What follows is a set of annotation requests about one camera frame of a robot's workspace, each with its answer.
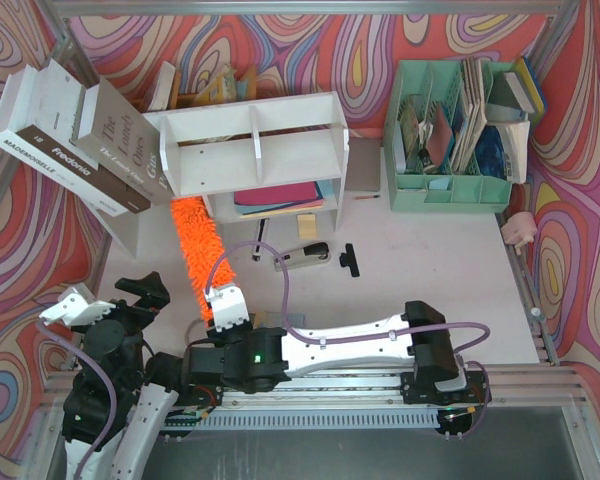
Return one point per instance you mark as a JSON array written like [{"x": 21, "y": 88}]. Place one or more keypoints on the books in organizer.
[{"x": 514, "y": 107}]

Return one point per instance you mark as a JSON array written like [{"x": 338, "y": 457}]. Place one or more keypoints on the white wooden bookshelf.
[{"x": 214, "y": 151}]

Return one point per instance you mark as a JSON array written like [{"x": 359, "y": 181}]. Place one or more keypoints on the white utility knife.
[{"x": 259, "y": 238}]

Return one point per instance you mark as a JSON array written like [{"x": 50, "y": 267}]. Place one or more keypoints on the orange chenille duster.
[{"x": 200, "y": 245}]

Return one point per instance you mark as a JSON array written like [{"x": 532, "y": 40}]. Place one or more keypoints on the mint green desk organizer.
[{"x": 435, "y": 118}]

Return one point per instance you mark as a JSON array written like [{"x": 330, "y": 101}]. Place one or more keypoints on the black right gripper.
[{"x": 220, "y": 335}]

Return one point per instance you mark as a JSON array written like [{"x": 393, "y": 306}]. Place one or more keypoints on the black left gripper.
[{"x": 131, "y": 304}]

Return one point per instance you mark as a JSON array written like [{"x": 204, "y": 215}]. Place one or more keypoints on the grey notebook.
[{"x": 363, "y": 170}]

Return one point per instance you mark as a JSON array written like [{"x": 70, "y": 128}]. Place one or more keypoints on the black T-shaped clip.
[{"x": 347, "y": 259}]

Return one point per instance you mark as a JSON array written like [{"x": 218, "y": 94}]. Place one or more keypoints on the books behind shelf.
[{"x": 224, "y": 86}]

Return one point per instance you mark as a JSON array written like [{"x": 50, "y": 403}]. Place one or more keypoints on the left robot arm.
[{"x": 119, "y": 400}]

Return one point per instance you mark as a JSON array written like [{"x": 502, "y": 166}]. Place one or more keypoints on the grey Lonely Ones book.
[{"x": 116, "y": 135}]

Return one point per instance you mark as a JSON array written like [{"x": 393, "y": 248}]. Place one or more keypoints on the pink piggy figurine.
[{"x": 519, "y": 230}]

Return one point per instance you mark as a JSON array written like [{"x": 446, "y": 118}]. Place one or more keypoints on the yellow grey calculator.
[{"x": 266, "y": 319}]

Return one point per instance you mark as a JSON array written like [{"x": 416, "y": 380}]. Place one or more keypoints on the grey black stapler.
[{"x": 308, "y": 255}]

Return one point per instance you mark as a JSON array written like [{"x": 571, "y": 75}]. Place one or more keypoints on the large white brown book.
[{"x": 39, "y": 110}]

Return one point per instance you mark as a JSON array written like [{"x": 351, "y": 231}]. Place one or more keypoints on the yellow sticky note pad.
[{"x": 307, "y": 226}]

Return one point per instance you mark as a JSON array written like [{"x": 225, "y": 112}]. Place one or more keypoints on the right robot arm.
[{"x": 419, "y": 337}]

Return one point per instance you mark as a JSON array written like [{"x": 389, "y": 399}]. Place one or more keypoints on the roll of tape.
[{"x": 195, "y": 330}]

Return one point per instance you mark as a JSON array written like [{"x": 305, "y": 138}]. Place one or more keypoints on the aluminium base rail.
[{"x": 376, "y": 399}]

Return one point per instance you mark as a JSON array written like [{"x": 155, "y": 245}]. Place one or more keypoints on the stack of coloured paper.
[{"x": 273, "y": 200}]

